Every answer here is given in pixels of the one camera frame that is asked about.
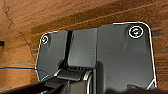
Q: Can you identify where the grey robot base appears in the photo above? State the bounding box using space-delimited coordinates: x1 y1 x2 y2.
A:
34 21 158 93

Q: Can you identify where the blue cable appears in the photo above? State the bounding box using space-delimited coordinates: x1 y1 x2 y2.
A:
0 66 51 82

